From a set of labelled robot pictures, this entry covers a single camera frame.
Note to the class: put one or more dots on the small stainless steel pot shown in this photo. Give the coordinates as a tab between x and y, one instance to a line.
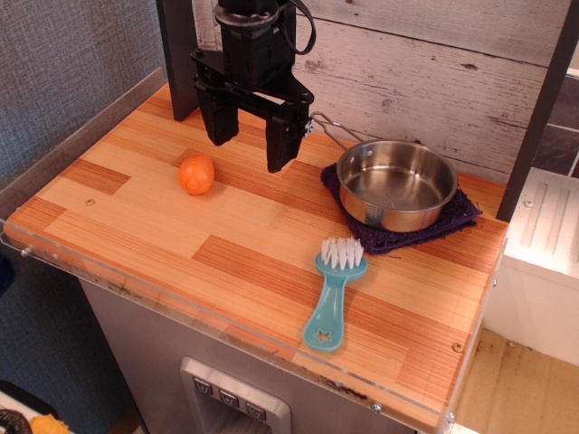
390	185

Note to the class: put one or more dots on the yellow orange fabric object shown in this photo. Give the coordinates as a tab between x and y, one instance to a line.
47	424

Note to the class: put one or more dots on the silver dispenser panel with buttons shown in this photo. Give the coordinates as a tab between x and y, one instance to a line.
221	403

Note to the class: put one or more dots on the grey toy fridge cabinet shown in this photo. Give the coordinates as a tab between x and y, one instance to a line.
149	345

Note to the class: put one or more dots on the grey left side rail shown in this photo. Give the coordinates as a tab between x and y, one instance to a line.
34	178

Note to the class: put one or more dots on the dark grey post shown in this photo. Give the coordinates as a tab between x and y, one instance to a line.
177	27
548	94

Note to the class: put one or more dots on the teal scrub brush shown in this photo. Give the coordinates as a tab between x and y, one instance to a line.
340	261

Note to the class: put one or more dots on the dark purple knitted cloth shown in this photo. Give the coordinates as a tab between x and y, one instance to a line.
459	213

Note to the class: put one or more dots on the dark grey right post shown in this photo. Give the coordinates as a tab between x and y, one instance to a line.
548	94

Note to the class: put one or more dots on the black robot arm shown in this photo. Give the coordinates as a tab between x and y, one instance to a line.
246	6

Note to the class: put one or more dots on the clear acrylic edge guard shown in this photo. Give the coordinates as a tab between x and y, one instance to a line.
409	321

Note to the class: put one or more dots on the dark grey left post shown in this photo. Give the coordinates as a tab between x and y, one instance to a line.
177	27

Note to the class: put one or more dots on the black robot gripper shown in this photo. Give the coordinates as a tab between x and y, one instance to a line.
253	72

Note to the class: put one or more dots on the orange plastic toy carrot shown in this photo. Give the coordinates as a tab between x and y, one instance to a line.
196	174

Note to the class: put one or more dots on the white toy sink unit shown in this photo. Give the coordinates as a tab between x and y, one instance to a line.
534	299

